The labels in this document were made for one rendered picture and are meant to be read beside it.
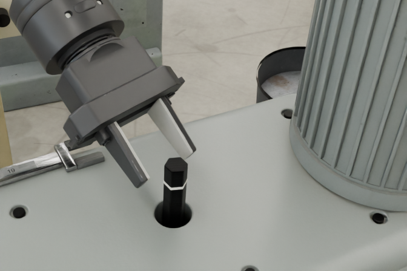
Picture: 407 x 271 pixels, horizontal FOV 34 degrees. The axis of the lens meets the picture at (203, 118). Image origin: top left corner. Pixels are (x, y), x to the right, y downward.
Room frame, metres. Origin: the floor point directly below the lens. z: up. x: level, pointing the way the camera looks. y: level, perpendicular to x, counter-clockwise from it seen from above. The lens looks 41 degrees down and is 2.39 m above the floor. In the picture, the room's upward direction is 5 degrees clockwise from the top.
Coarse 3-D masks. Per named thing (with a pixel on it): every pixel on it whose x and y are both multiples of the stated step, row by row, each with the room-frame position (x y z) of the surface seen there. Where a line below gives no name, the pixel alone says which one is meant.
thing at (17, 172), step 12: (60, 144) 0.51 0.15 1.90; (48, 156) 0.49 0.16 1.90; (60, 156) 0.49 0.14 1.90; (84, 156) 0.50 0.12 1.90; (96, 156) 0.50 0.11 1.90; (0, 168) 0.47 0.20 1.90; (12, 168) 0.47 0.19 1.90; (24, 168) 0.47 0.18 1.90; (36, 168) 0.47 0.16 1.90; (48, 168) 0.48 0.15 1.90; (72, 168) 0.48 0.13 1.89; (0, 180) 0.45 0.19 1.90; (12, 180) 0.46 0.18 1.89
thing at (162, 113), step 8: (160, 104) 0.49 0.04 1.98; (168, 104) 0.49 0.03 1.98; (152, 112) 0.50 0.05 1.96; (160, 112) 0.49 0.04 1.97; (168, 112) 0.48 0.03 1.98; (160, 120) 0.49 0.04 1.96; (168, 120) 0.48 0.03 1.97; (176, 120) 0.48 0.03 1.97; (160, 128) 0.49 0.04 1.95; (168, 128) 0.48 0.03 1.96; (176, 128) 0.47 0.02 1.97; (184, 128) 0.48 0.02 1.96; (168, 136) 0.48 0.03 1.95; (176, 136) 0.47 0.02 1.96; (184, 136) 0.47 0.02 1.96; (176, 144) 0.47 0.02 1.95; (184, 144) 0.47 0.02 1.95; (192, 144) 0.47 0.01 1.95; (184, 152) 0.47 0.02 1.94; (192, 152) 0.46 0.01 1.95
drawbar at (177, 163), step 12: (168, 168) 0.43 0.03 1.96; (180, 168) 0.43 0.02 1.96; (168, 180) 0.43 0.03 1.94; (180, 180) 0.43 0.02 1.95; (168, 192) 0.43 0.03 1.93; (180, 192) 0.43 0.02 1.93; (168, 204) 0.43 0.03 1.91; (180, 204) 0.43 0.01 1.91; (168, 216) 0.43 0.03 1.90; (180, 216) 0.43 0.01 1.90
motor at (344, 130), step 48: (336, 0) 0.52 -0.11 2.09; (384, 0) 0.48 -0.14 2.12; (336, 48) 0.51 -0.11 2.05; (384, 48) 0.47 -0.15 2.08; (336, 96) 0.49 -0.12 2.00; (384, 96) 0.47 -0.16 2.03; (336, 144) 0.49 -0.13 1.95; (384, 144) 0.47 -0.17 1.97; (336, 192) 0.47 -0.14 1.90; (384, 192) 0.46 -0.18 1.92
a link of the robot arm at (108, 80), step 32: (64, 0) 0.52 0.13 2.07; (96, 0) 0.54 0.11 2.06; (32, 32) 0.51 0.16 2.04; (64, 32) 0.50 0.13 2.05; (96, 32) 0.52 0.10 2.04; (64, 64) 0.50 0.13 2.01; (96, 64) 0.49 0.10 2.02; (128, 64) 0.50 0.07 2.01; (64, 96) 0.48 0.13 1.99; (96, 96) 0.46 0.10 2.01; (128, 96) 0.47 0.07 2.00; (160, 96) 0.50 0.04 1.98; (64, 128) 0.45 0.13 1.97; (96, 128) 0.44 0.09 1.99
